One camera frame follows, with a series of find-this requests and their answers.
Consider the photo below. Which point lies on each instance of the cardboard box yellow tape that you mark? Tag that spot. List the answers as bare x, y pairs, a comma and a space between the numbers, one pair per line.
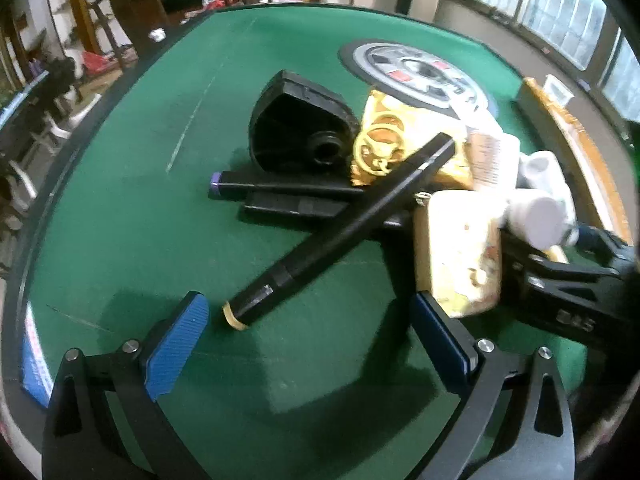
575, 150

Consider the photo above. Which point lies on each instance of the round grey control panel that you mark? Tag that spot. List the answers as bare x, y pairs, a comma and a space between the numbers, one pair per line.
400, 67

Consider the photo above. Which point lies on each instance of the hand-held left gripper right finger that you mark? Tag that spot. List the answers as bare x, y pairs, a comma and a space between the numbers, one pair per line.
442, 342

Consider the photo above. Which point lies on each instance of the clear plastic cup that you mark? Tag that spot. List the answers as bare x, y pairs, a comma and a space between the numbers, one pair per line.
557, 89

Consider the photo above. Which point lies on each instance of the white bottle tan label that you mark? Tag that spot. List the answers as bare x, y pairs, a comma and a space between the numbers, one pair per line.
495, 160

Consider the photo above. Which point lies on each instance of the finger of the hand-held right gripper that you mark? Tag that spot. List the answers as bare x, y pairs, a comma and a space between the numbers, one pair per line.
550, 267
607, 247

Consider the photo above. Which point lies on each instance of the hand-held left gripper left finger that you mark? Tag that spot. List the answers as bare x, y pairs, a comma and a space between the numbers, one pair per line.
175, 342

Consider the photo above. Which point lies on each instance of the red plastic bag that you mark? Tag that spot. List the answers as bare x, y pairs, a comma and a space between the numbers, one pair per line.
215, 3
97, 63

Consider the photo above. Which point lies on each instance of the dark wooden chair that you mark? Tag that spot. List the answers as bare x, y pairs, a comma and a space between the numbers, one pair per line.
135, 15

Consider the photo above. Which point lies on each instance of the window with metal grille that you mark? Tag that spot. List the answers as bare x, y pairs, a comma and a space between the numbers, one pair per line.
560, 5

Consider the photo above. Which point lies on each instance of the gold foil packet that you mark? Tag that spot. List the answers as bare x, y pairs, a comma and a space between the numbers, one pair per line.
380, 110

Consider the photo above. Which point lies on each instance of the black speaker housing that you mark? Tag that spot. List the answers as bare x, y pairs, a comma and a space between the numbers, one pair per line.
285, 125

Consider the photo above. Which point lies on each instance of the tan rubber band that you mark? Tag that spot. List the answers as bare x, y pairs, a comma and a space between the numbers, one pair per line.
233, 319

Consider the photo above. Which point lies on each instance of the black marker purple cap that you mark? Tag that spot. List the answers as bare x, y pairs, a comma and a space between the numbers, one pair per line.
260, 186

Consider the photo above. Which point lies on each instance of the tan printed box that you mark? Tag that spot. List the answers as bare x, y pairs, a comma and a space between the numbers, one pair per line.
450, 250

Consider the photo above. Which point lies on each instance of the long black marker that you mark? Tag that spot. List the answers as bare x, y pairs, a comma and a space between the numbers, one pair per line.
340, 230

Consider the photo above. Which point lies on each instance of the blue printed card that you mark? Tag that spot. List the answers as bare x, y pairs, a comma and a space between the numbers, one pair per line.
35, 360

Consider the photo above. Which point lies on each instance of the white round plastic bottle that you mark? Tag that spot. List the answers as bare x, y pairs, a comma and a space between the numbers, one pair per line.
540, 220

